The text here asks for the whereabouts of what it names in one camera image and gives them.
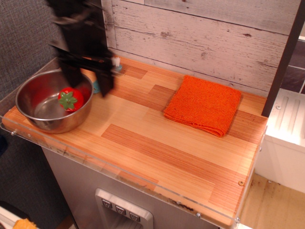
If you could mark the stainless steel bowl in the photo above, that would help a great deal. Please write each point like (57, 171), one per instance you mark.
(37, 100)

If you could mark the white toy sink unit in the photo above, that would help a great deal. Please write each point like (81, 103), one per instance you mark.
(282, 158)

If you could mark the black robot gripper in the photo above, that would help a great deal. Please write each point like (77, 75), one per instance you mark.
(84, 46)

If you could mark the orange folded towel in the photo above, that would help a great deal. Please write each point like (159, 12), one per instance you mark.
(204, 105)

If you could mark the silver dispenser panel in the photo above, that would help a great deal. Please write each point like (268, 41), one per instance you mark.
(122, 211)

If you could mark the red toy strawberry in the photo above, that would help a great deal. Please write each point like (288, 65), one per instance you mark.
(70, 99)

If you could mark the teal dish brush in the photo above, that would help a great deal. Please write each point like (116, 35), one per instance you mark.
(118, 64)

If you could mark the yellow object bottom left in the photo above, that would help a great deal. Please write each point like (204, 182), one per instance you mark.
(24, 224)

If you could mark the clear acrylic guard rail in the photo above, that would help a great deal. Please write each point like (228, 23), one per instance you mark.
(200, 173)

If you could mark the grey toy fridge cabinet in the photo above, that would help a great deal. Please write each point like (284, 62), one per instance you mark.
(80, 183)

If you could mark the dark right post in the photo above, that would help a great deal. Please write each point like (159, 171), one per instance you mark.
(285, 59)

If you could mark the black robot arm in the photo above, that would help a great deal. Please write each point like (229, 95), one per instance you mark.
(76, 9)

